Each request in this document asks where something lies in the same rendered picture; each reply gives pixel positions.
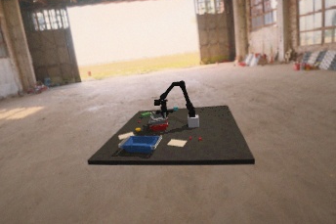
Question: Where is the beige flat square panel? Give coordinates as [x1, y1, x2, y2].
[167, 140, 187, 147]
[118, 132, 134, 140]

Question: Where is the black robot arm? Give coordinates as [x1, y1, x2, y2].
[154, 80, 195, 117]

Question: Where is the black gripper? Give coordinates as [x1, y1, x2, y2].
[156, 106, 173, 117]

